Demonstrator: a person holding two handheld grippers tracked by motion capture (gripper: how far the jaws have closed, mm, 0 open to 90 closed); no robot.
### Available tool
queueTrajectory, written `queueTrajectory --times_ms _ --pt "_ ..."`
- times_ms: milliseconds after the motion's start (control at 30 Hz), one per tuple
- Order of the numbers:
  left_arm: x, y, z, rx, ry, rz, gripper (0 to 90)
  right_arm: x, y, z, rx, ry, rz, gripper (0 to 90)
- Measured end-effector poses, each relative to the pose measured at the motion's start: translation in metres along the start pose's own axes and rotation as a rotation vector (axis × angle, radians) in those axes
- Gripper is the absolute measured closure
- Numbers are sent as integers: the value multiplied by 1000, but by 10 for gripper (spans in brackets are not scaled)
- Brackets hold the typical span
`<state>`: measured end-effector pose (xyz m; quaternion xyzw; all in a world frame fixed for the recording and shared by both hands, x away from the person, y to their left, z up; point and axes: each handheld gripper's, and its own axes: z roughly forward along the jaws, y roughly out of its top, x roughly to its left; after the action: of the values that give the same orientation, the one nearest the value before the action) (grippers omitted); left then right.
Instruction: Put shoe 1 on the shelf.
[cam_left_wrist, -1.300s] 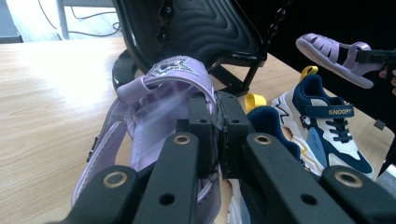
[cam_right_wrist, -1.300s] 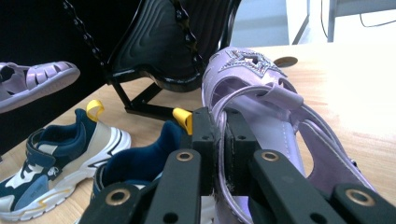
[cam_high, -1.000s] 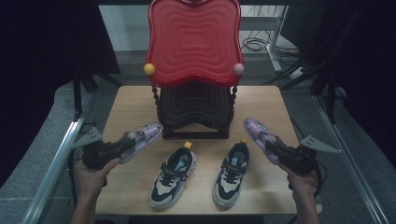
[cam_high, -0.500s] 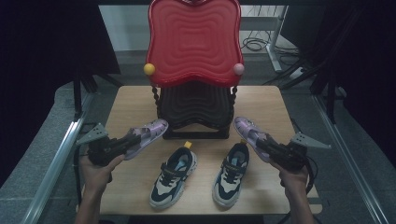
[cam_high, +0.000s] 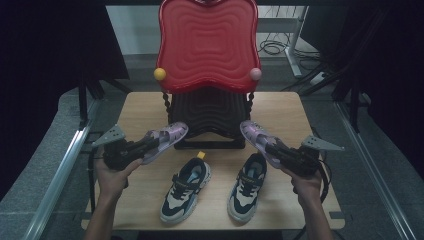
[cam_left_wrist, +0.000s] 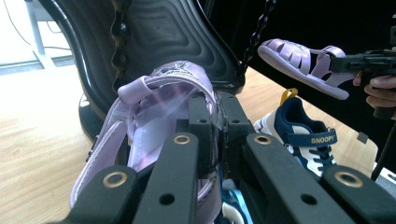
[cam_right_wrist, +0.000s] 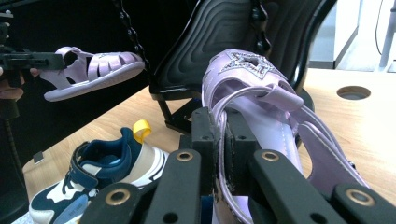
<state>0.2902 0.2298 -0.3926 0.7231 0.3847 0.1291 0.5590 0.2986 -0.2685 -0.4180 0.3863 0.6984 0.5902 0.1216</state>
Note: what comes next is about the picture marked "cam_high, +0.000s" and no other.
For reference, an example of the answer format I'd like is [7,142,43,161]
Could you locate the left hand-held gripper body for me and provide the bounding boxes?
[91,124,141,172]

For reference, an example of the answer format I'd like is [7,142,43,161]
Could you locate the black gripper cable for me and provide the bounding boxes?
[293,159,333,240]
[87,154,98,214]

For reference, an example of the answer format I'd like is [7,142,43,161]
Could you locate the red and black shoe rack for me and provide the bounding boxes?
[153,0,263,150]

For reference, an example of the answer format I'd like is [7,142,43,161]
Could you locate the white power strip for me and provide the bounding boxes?
[309,71,326,86]

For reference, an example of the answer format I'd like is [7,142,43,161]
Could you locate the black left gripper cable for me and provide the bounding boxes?
[87,154,98,214]

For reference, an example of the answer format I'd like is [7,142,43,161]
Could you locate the black and white sneaker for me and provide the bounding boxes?
[159,150,212,225]
[227,152,268,224]

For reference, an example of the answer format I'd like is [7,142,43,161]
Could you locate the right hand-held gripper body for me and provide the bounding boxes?
[284,134,345,178]

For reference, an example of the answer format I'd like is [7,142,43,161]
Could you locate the purple sandal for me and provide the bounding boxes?
[239,119,292,169]
[139,121,189,165]

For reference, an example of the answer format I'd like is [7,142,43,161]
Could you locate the black floor cables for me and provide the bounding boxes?
[258,33,323,63]

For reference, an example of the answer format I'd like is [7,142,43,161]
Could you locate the aluminium rail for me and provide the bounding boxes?
[23,99,102,240]
[334,101,418,240]

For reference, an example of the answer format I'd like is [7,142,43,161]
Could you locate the person's right hand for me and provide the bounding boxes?
[281,166,323,203]

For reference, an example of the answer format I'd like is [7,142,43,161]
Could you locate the black curtain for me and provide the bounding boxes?
[0,0,130,201]
[309,0,424,179]

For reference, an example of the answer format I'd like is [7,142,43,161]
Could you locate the person's left hand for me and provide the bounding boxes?
[94,155,144,203]

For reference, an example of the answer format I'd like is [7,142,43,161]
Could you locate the black metal stand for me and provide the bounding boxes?
[77,78,105,130]
[333,74,372,134]

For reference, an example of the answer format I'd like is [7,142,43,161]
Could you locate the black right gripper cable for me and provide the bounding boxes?
[293,159,333,240]

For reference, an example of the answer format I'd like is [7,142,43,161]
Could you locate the white desk leg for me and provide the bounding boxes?
[284,5,309,78]

